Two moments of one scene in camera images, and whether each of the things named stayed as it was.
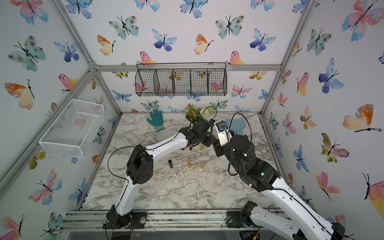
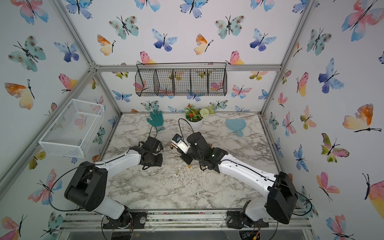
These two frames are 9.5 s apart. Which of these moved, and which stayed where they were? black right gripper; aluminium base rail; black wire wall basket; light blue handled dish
Moved: black right gripper
Stayed: aluminium base rail; black wire wall basket; light blue handled dish
